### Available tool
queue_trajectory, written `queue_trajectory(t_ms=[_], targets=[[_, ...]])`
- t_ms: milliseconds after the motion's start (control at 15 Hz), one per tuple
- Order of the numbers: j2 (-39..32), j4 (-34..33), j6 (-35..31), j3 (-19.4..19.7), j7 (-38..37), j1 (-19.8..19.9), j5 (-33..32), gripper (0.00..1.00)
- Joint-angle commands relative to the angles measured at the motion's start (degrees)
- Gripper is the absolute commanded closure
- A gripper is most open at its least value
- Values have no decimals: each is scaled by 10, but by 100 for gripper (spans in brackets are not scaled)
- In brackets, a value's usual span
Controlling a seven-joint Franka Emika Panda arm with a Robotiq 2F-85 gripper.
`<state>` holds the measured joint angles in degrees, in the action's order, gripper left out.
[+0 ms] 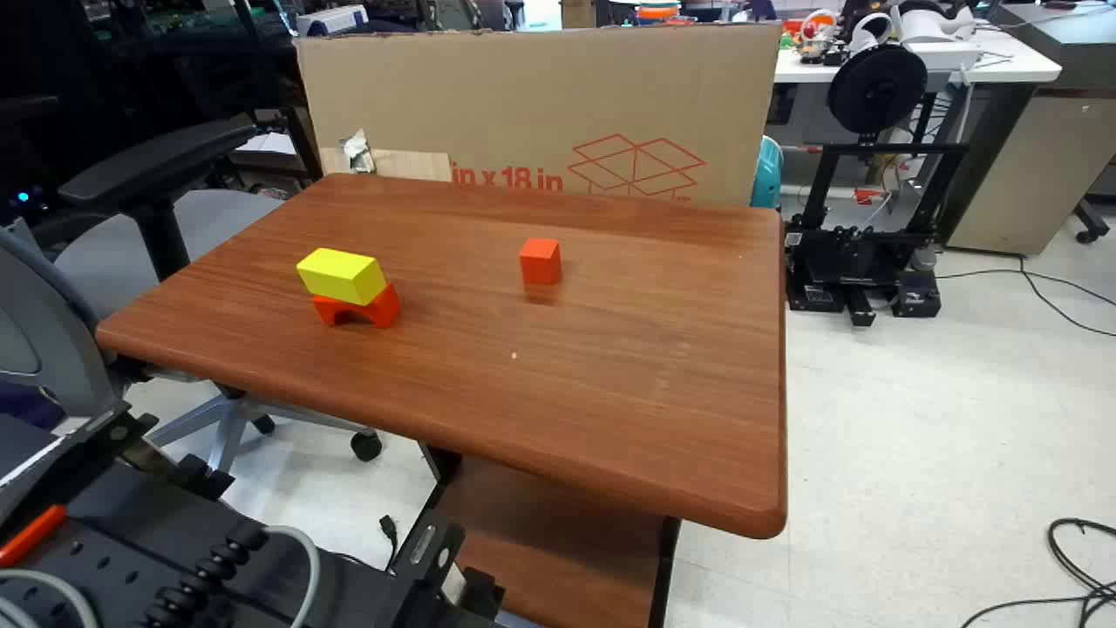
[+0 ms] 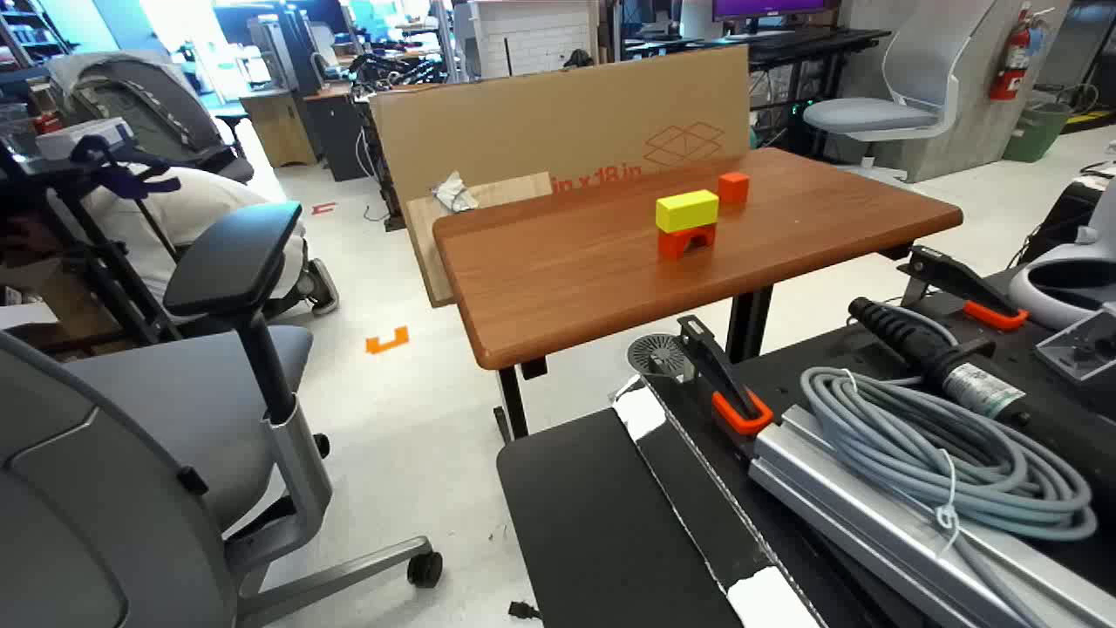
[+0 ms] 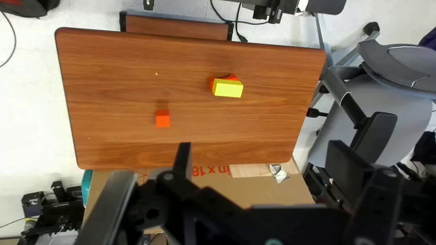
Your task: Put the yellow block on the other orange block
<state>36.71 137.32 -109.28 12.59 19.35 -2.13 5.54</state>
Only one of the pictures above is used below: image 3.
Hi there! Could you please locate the grey office chair with armrest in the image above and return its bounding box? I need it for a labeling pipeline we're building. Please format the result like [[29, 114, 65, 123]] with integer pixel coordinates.
[[308, 21, 436, 182]]

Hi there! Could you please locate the yellow rectangular block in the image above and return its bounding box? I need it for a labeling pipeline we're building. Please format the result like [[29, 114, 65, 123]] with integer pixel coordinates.
[[211, 77, 245, 99]]

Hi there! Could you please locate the brown cardboard box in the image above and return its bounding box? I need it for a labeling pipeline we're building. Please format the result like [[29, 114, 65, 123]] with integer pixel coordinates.
[[83, 155, 317, 245]]

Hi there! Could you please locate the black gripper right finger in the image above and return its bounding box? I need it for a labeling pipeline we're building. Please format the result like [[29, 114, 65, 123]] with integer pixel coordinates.
[[304, 140, 436, 245]]

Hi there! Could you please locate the small orange cube block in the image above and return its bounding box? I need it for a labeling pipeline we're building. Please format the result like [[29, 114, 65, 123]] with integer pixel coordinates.
[[154, 108, 172, 129]]

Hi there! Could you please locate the black equipment pile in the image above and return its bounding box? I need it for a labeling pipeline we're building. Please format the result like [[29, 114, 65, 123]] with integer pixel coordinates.
[[18, 179, 86, 245]]

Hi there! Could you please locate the thin black cable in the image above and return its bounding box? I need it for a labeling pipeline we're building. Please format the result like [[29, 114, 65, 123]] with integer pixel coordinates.
[[0, 10, 18, 70]]

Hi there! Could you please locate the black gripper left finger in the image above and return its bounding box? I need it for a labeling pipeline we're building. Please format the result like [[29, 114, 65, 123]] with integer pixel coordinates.
[[74, 141, 202, 245]]

